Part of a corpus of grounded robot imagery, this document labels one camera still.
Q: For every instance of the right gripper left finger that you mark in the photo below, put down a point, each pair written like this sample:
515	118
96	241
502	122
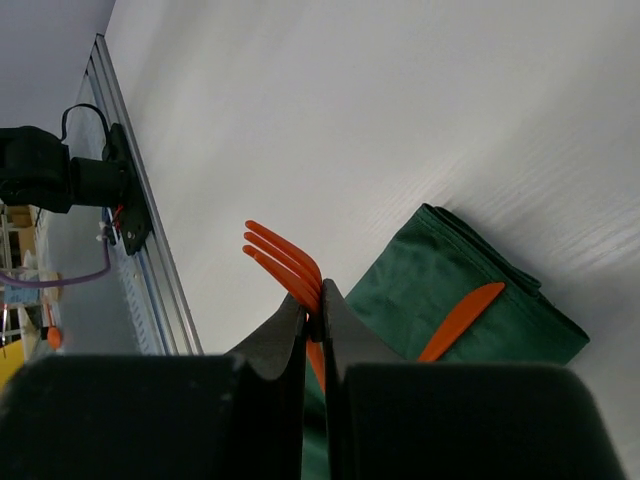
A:
265	438

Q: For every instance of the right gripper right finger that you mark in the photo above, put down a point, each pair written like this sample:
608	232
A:
347	344

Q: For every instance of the orange plastic fork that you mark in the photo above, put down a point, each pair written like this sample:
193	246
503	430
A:
300	275

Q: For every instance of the dark green cloth napkin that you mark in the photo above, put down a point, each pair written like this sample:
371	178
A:
431	264

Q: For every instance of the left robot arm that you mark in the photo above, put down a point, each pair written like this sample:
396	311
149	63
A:
37	169

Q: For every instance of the slotted grey cable duct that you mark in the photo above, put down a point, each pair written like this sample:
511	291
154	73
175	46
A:
138	301

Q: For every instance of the front aluminium rail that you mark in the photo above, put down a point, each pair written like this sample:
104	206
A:
156	301

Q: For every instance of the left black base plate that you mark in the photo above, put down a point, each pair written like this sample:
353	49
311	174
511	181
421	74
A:
127	195

